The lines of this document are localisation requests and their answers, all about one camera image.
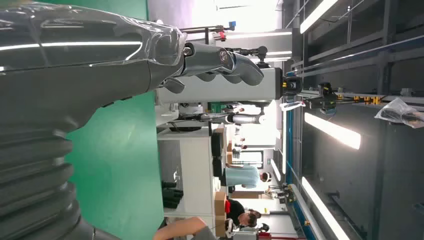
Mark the green top table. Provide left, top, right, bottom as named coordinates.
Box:
left=36, top=0, right=166, bottom=240

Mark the person in light blue shirt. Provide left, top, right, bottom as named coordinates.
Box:
left=224, top=163, right=273, bottom=190

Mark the person in black shirt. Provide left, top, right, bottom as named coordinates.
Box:
left=226, top=198, right=263, bottom=229

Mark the brown cardboard box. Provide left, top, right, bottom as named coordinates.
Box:
left=213, top=191, right=228, bottom=238

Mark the white cabinet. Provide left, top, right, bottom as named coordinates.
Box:
left=156, top=127, right=215, bottom=218

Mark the grey white robot stand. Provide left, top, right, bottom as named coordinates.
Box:
left=154, top=67, right=304, bottom=103

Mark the clear plastic bag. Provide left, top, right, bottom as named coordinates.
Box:
left=374, top=97, right=424, bottom=130

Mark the person in grey shirt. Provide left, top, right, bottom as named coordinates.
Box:
left=152, top=216, right=218, bottom=240

